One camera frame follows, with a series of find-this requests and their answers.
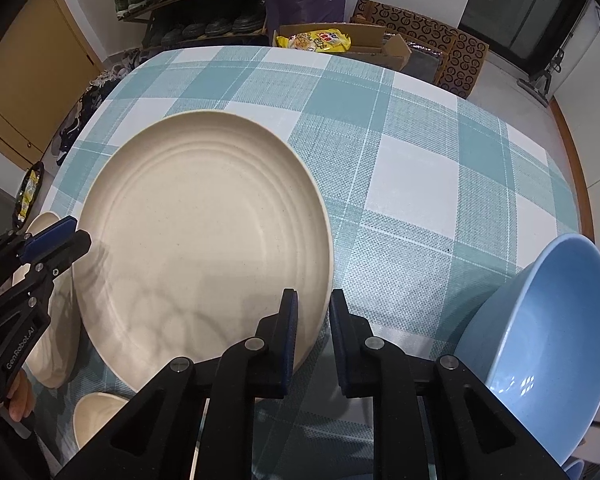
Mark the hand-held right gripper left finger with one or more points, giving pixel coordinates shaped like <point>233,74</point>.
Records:
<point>290,345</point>

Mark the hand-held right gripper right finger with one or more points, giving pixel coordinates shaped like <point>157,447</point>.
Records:
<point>337,345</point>

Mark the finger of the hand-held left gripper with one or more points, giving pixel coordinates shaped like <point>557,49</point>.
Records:
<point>50,232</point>
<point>65,250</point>

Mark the small cream plate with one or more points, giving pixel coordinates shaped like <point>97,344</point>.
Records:
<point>55,340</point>

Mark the large cream plate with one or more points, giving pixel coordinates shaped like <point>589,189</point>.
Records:
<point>205,235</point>

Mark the light blue bowl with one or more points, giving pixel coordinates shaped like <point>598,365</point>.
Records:
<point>545,320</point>

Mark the person's left hand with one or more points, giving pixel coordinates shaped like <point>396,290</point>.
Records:
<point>22,400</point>

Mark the black dish with yellow snacks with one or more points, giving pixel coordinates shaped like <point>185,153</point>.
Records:
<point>27,190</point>

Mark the small cream bowl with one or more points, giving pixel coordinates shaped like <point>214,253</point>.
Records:
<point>95,417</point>

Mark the wooden door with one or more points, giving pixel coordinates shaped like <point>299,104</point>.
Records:
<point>20,100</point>

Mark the pile of dark shoes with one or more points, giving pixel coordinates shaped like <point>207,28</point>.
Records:
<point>95,95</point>

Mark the teal checkered tablecloth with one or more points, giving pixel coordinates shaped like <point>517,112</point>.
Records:
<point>420,170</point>

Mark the wooden shoe rack with shoes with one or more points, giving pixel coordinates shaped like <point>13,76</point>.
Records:
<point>220,25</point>

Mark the yellow snack packet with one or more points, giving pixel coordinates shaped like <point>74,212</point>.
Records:
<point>310,41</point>

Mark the open cardboard box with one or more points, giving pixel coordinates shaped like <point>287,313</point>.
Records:
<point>370,35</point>

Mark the floor mop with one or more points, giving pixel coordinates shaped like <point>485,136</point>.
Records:
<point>542,82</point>

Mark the white cabinet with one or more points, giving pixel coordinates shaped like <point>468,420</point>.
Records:
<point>595,110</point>

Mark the black-framed glass door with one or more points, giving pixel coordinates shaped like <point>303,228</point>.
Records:
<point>520,5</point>

